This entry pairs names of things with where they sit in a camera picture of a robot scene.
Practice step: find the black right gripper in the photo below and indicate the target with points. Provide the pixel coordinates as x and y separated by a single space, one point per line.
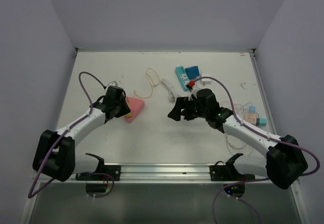
181 103

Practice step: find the light blue charger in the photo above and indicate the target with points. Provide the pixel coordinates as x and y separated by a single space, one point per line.
252 109

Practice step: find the teal small plug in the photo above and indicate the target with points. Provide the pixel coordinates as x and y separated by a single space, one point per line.
261 122

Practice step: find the white usb charger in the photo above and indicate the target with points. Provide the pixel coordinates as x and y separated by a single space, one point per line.
205 79

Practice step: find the peach multi plug adapter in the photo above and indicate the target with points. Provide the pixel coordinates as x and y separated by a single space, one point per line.
251 118

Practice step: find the dark blue plug adapter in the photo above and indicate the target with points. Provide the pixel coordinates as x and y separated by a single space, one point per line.
192 72

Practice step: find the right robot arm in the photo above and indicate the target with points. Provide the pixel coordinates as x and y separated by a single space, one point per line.
281 160

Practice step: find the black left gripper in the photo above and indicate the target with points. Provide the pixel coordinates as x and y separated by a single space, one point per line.
125 109

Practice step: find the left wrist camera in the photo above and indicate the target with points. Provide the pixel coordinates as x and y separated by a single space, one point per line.
113 83

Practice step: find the pink triangular socket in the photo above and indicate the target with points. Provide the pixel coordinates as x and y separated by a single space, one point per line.
136 106

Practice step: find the teal power strip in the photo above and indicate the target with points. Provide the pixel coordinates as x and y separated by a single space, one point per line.
182 77

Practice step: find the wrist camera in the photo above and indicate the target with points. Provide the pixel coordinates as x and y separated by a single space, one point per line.
193 89
113 83

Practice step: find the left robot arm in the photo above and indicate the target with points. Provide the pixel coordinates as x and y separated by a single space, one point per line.
55 154

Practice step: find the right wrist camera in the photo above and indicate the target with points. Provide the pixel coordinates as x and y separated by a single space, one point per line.
193 89

